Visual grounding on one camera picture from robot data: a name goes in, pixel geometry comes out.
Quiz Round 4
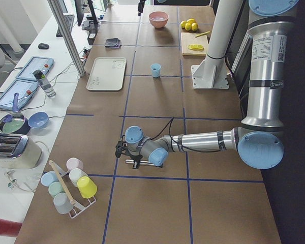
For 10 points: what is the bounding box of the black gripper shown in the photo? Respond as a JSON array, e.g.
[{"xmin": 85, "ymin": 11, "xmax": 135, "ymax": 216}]
[
  {"xmin": 128, "ymin": 150, "xmax": 143, "ymax": 169},
  {"xmin": 138, "ymin": 0, "xmax": 145, "ymax": 16}
]

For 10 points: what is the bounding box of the steel muddler rod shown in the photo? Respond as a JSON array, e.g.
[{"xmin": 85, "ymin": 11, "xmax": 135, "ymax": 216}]
[{"xmin": 125, "ymin": 159, "xmax": 155, "ymax": 167}]

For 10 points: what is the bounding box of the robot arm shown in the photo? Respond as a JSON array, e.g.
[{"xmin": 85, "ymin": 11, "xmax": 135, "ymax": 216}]
[{"xmin": 115, "ymin": 1, "xmax": 298, "ymax": 169}]

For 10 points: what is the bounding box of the pile of ice cubes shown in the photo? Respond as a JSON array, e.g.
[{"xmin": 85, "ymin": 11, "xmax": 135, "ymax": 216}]
[{"xmin": 151, "ymin": 15, "xmax": 166, "ymax": 22}]

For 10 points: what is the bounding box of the yellow cup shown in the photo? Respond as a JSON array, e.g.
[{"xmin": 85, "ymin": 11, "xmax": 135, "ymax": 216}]
[{"xmin": 77, "ymin": 176, "xmax": 98, "ymax": 199}]

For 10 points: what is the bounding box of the pale pink cup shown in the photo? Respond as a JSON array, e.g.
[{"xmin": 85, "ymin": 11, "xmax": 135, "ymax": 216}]
[{"xmin": 66, "ymin": 158, "xmax": 84, "ymax": 171}]

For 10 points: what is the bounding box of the light blue plastic cup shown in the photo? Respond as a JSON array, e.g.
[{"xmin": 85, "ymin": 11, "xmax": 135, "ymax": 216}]
[{"xmin": 150, "ymin": 63, "xmax": 161, "ymax": 78}]

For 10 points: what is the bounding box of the mint green rack cup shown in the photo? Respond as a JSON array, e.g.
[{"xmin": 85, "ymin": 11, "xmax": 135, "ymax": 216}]
[{"xmin": 48, "ymin": 181, "xmax": 65, "ymax": 198}]

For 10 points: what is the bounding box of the grey rack cup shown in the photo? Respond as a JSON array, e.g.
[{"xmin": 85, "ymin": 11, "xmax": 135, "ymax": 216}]
[{"xmin": 53, "ymin": 192, "xmax": 73, "ymax": 214}]

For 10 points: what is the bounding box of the light blue rack cup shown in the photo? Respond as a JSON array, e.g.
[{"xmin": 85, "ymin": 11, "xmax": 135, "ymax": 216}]
[{"xmin": 40, "ymin": 171, "xmax": 58, "ymax": 187}]

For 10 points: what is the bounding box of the pink bowl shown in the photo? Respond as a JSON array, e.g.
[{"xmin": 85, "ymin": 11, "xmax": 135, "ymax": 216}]
[{"xmin": 148, "ymin": 11, "xmax": 169, "ymax": 28}]

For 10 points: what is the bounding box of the folded grey cloth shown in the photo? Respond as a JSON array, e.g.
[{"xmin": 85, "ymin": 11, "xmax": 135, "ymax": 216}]
[{"xmin": 105, "ymin": 38, "xmax": 121, "ymax": 48}]

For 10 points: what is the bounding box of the bamboo cutting board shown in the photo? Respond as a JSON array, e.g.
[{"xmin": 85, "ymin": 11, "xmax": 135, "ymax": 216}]
[{"xmin": 181, "ymin": 33, "xmax": 209, "ymax": 56}]

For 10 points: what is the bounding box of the lemon slice stack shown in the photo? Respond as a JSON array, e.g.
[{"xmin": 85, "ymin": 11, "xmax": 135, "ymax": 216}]
[{"xmin": 188, "ymin": 44, "xmax": 204, "ymax": 51}]

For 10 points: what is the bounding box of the black keyboard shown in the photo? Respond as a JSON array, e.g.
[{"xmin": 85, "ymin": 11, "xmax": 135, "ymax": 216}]
[{"xmin": 55, "ymin": 14, "xmax": 75, "ymax": 38}]

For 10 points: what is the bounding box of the cream bear serving tray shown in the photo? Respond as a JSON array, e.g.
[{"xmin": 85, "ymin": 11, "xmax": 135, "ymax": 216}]
[{"xmin": 86, "ymin": 57, "xmax": 127, "ymax": 91}]

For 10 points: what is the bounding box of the blue bowl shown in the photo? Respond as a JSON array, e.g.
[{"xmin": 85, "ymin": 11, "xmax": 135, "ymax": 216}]
[{"xmin": 28, "ymin": 112, "xmax": 49, "ymax": 129}]

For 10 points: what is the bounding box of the computer mouse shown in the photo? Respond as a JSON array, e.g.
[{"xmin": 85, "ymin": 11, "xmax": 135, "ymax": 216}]
[{"xmin": 38, "ymin": 43, "xmax": 49, "ymax": 50}]

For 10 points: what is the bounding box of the teach pendant far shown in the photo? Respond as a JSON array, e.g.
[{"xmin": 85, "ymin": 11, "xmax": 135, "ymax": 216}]
[{"xmin": 16, "ymin": 56, "xmax": 54, "ymax": 81}]

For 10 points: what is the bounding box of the teach pendant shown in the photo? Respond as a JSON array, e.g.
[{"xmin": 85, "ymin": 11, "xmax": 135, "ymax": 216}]
[
  {"xmin": 0, "ymin": 79, "xmax": 38, "ymax": 111},
  {"xmin": 16, "ymin": 56, "xmax": 54, "ymax": 81}
]

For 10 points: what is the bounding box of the clear water bottle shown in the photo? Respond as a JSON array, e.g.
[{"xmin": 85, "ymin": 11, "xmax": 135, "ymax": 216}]
[{"xmin": 33, "ymin": 70, "xmax": 56, "ymax": 98}]

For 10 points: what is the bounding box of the blue saucepan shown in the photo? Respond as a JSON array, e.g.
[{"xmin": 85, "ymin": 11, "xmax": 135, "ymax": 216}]
[{"xmin": 0, "ymin": 93, "xmax": 31, "ymax": 135}]

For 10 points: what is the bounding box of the silver toaster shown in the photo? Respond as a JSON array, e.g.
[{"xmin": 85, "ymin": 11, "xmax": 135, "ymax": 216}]
[{"xmin": 0, "ymin": 133, "xmax": 42, "ymax": 169}]

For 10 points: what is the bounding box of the teach pendant near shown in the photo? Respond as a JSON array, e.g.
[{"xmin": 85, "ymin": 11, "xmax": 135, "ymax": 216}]
[{"xmin": 0, "ymin": 79, "xmax": 38, "ymax": 111}]

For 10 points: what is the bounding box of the red bottle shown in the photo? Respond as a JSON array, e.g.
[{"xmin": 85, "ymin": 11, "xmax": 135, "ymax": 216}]
[{"xmin": 0, "ymin": 219, "xmax": 22, "ymax": 237}]

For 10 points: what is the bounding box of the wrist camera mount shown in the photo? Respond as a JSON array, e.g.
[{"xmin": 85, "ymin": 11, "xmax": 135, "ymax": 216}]
[{"xmin": 115, "ymin": 139, "xmax": 129, "ymax": 158}]

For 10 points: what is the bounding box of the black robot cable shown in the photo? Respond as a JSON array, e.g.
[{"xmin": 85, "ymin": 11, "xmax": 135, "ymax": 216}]
[{"xmin": 152, "ymin": 116, "xmax": 222, "ymax": 153}]

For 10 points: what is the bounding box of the aluminium frame post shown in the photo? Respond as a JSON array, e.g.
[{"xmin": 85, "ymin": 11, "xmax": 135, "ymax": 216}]
[{"xmin": 48, "ymin": 0, "xmax": 86, "ymax": 77}]

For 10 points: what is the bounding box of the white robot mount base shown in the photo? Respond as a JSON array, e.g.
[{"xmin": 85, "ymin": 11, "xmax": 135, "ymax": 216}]
[{"xmin": 191, "ymin": 0, "xmax": 243, "ymax": 89}]

